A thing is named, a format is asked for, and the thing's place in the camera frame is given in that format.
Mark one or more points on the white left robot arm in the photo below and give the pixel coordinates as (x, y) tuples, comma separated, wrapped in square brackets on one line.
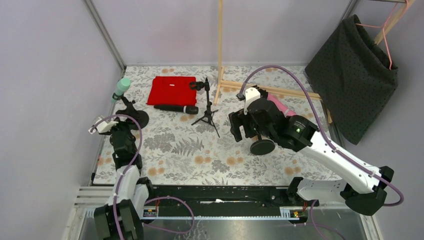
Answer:
[(120, 217)]

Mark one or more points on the red folded cloth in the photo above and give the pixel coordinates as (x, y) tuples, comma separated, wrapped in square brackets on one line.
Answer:
[(172, 90)]

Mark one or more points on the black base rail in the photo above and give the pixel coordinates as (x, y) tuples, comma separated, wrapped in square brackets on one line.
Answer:
[(214, 202)]

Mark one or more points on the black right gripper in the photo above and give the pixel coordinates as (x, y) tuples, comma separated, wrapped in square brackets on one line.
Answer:
[(239, 124)]

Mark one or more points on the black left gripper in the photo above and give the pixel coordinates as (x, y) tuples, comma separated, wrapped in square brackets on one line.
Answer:
[(120, 129)]

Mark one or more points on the round-base mic stand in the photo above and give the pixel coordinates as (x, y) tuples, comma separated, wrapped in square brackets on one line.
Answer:
[(259, 124), (140, 116)]

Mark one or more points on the floral table mat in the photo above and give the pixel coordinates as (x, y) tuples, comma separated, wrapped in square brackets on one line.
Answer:
[(175, 152)]

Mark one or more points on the black microphone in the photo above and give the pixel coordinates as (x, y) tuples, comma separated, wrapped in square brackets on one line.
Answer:
[(191, 110)]

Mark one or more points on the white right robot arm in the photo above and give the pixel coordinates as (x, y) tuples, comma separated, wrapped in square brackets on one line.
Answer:
[(361, 187)]

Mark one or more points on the pink clothes hanger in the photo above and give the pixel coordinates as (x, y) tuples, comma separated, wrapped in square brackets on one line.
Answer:
[(400, 7)]

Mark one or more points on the black tripod mic stand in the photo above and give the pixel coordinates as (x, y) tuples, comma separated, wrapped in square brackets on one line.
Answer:
[(208, 113)]

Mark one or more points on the mint green microphone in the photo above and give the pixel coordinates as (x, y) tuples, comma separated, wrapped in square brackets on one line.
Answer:
[(121, 87)]

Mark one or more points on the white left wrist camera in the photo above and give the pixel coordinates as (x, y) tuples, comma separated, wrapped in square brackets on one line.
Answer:
[(101, 127)]

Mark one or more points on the dark dotted hanging garment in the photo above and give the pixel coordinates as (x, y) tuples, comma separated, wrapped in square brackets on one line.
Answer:
[(354, 77)]

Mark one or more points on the pink microphone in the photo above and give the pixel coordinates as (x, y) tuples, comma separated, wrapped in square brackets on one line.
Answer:
[(282, 107)]

